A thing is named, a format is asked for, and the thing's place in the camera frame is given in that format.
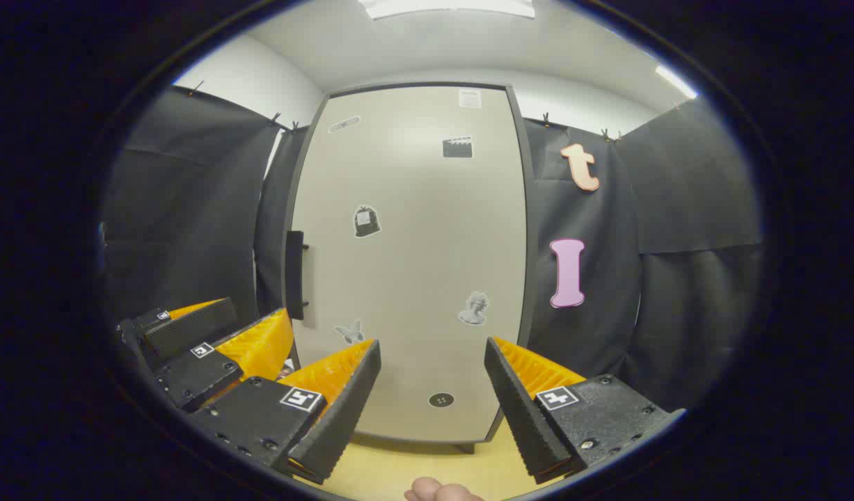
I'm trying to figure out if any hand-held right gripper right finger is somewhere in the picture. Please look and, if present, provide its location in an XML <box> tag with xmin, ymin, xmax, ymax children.
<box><xmin>484</xmin><ymin>337</ymin><xmax>686</xmax><ymax>486</ymax></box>

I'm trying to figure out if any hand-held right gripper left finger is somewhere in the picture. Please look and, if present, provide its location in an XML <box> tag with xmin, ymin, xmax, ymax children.
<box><xmin>189</xmin><ymin>340</ymin><xmax>382</xmax><ymax>486</ymax></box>

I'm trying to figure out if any black door handle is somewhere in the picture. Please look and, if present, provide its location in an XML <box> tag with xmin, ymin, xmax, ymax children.
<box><xmin>285</xmin><ymin>230</ymin><xmax>310</xmax><ymax>321</ymax></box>

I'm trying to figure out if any grey cabinet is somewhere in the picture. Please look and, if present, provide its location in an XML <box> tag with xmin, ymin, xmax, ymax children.
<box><xmin>280</xmin><ymin>81</ymin><xmax>539</xmax><ymax>454</ymax></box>

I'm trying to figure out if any black backdrop cloth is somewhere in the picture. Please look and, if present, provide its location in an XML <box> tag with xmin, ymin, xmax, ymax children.
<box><xmin>103</xmin><ymin>87</ymin><xmax>765</xmax><ymax>411</ymax></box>

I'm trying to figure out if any long ceiling light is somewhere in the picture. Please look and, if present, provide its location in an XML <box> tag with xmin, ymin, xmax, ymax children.
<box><xmin>361</xmin><ymin>0</ymin><xmax>535</xmax><ymax>19</ymax></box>
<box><xmin>655</xmin><ymin>65</ymin><xmax>699</xmax><ymax>100</ymax></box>

